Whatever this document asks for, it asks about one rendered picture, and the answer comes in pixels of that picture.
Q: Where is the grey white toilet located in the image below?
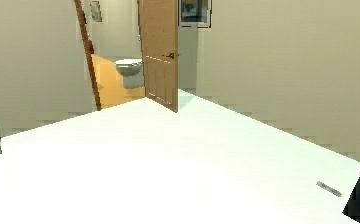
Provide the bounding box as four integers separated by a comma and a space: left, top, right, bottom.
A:
115, 58, 145, 90

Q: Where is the brown wooden room door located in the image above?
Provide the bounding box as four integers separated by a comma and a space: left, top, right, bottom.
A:
137, 0, 180, 113

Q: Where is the grey flat remote control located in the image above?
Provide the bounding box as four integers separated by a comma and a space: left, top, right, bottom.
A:
315, 180, 343, 198

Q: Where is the black door handle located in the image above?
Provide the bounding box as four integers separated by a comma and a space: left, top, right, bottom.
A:
161, 52, 182, 60

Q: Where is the brown wooden door frame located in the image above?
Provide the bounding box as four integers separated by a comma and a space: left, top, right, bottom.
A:
73, 0, 103, 112

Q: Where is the small framed wall picture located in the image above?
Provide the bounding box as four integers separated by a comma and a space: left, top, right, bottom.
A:
90, 0, 103, 24

